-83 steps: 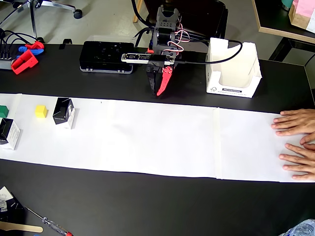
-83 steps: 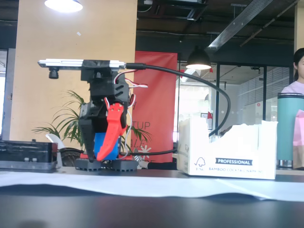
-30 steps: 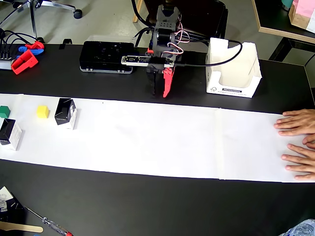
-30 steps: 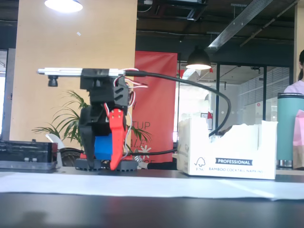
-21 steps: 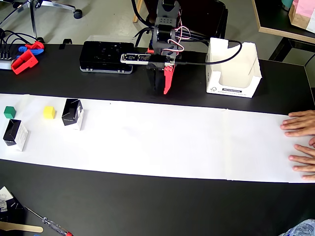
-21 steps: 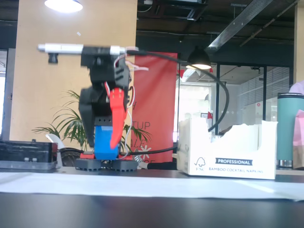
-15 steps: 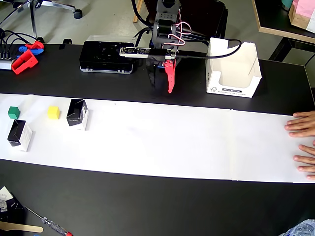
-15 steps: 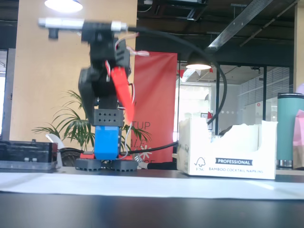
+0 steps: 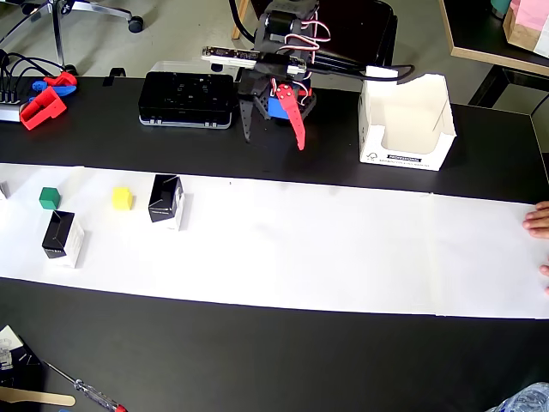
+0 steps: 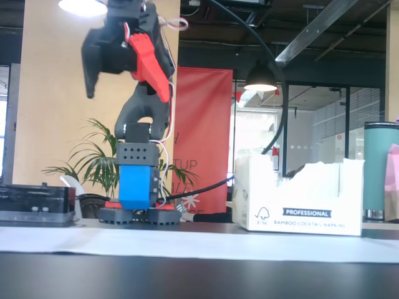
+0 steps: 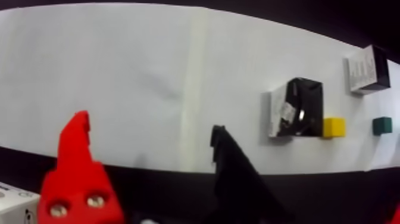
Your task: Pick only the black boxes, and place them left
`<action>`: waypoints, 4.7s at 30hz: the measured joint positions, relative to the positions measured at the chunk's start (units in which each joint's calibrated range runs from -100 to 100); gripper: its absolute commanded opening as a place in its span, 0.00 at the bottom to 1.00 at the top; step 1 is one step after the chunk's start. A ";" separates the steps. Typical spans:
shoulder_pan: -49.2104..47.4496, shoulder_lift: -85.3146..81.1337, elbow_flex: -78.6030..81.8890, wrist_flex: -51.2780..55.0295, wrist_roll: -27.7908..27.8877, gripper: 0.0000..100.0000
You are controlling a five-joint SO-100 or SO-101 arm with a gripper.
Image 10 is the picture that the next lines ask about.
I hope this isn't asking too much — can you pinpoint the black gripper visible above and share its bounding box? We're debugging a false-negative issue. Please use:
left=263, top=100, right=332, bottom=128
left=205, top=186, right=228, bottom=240
left=80, top=0, right=176, bottom=103

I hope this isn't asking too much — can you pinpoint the long white paper sheet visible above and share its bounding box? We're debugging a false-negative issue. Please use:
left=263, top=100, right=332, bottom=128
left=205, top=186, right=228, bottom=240
left=0, top=225, right=399, bottom=265

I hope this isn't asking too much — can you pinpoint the round white ceiling light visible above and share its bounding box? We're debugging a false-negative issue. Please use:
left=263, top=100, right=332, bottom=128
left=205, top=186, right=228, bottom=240
left=57, top=0, right=109, bottom=17

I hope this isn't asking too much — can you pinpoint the red banner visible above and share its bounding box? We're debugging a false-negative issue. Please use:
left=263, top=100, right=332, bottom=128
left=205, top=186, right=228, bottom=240
left=172, top=65, right=234, bottom=219

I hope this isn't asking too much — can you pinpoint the potted palm plant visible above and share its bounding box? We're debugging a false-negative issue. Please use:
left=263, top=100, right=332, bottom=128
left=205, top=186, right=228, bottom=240
left=41, top=116, right=201, bottom=219

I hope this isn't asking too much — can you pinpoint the black pendant lamp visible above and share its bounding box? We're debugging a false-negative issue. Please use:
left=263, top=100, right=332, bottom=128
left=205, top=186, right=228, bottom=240
left=243, top=60, right=279, bottom=92

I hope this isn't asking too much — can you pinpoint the black plastic tool case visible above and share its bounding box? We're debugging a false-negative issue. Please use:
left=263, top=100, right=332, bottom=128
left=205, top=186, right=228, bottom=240
left=0, top=183, right=77, bottom=227

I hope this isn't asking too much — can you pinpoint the white cardboard napkin box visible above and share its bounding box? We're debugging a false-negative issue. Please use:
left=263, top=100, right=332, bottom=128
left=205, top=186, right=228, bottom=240
left=232, top=154, right=366, bottom=237

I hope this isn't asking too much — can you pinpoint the teal tumbler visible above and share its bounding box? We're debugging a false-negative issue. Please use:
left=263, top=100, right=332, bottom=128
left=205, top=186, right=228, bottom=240
left=362, top=121, right=399, bottom=221

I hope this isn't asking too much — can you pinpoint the pink paper bag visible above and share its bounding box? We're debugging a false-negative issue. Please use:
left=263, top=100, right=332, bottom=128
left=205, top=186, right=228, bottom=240
left=383, top=142, right=399, bottom=223

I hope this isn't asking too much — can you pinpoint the wooden edged side table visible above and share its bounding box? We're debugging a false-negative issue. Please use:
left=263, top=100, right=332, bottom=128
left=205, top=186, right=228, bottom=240
left=361, top=219, right=399, bottom=232

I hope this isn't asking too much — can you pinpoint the long white servo cable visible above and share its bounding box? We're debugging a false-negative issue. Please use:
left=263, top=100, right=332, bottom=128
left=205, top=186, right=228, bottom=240
left=148, top=81, right=176, bottom=210

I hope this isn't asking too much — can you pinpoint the white and red servo cable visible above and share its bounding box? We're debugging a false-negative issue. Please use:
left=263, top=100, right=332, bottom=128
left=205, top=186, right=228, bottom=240
left=157, top=16, right=190, bottom=32

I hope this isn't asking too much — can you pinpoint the thick black cable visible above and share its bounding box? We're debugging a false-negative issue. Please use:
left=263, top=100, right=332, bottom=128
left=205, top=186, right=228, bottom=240
left=161, top=175, right=237, bottom=201

